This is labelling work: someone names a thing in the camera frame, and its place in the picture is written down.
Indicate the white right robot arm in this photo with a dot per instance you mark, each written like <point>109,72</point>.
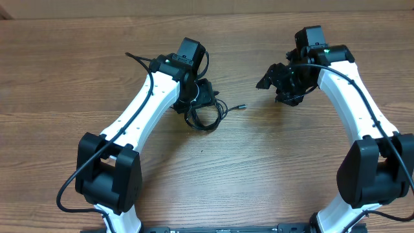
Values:
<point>378,167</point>

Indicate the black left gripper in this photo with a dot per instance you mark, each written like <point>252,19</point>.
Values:
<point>206,98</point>

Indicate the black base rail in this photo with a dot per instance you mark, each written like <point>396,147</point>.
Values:
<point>280,228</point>

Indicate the brown cardboard wall panel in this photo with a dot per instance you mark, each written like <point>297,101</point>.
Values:
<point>57,9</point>

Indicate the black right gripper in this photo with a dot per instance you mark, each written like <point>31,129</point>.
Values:
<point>275,76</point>

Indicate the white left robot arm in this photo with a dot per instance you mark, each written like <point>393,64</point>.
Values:
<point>108,170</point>

